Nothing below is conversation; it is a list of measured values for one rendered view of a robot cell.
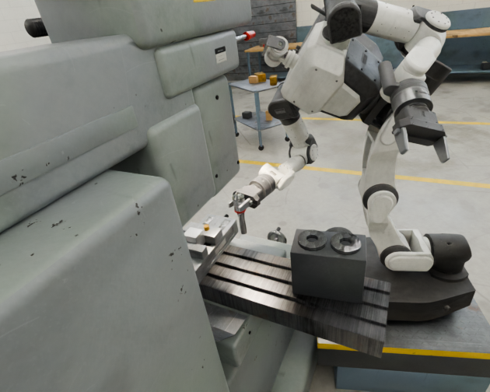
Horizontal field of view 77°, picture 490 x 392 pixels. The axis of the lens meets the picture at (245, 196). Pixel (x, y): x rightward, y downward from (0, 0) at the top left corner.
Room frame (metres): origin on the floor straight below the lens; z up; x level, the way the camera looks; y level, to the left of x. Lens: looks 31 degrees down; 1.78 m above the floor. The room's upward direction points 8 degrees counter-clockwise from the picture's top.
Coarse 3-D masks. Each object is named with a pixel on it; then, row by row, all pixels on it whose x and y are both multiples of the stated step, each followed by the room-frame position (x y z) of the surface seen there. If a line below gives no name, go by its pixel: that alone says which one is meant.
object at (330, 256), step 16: (304, 240) 0.73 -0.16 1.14; (320, 240) 0.72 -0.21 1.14; (336, 240) 0.71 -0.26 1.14; (352, 240) 0.70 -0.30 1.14; (304, 256) 0.69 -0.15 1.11; (320, 256) 0.67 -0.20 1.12; (336, 256) 0.66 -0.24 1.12; (352, 256) 0.65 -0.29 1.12; (304, 272) 0.69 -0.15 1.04; (320, 272) 0.67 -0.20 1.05; (336, 272) 0.65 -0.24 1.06; (352, 272) 0.64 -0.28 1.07; (304, 288) 0.69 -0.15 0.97; (320, 288) 0.67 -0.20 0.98; (336, 288) 0.65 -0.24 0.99; (352, 288) 0.64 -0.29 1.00
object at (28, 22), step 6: (36, 18) 0.76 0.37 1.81; (24, 24) 0.75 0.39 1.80; (30, 24) 0.73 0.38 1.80; (36, 24) 0.74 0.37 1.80; (42, 24) 0.75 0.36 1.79; (30, 30) 0.74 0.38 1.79; (36, 30) 0.73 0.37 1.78; (42, 30) 0.74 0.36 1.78; (36, 36) 0.74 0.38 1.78; (42, 36) 0.76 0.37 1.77
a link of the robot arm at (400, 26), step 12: (384, 12) 1.02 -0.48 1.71; (396, 12) 1.02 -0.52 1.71; (408, 12) 1.03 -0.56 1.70; (420, 12) 1.02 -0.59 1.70; (432, 12) 1.01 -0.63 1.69; (384, 24) 1.01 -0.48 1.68; (396, 24) 1.01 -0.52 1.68; (408, 24) 1.01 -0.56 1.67; (432, 24) 0.98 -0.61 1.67; (444, 24) 0.97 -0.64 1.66; (384, 36) 1.04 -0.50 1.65; (396, 36) 1.03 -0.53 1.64; (408, 36) 1.02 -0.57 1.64
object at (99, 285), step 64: (128, 192) 0.41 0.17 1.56; (0, 256) 0.30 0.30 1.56; (64, 256) 0.28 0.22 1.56; (128, 256) 0.34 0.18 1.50; (0, 320) 0.21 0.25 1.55; (64, 320) 0.25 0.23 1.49; (128, 320) 0.31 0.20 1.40; (192, 320) 0.40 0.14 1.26; (0, 384) 0.18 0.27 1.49; (64, 384) 0.22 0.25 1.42; (128, 384) 0.27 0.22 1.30; (192, 384) 0.36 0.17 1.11
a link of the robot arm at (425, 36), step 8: (424, 24) 1.00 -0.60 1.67; (416, 32) 1.02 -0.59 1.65; (424, 32) 0.99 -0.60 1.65; (432, 32) 0.98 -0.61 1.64; (416, 40) 1.01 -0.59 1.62; (424, 40) 0.95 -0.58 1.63; (432, 40) 0.95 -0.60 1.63; (440, 40) 0.97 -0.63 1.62; (408, 48) 1.03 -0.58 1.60; (432, 48) 0.92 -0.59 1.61; (440, 48) 0.95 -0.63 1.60
